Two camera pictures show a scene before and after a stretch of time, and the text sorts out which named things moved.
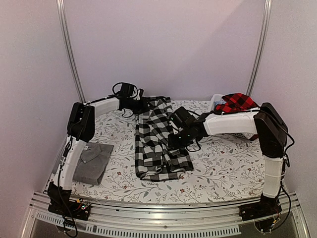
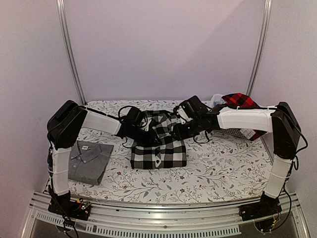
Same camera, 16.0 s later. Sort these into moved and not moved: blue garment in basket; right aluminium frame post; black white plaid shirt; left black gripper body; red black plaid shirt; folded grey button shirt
Moved: black white plaid shirt; left black gripper body
Not moved: right aluminium frame post; red black plaid shirt; folded grey button shirt; blue garment in basket
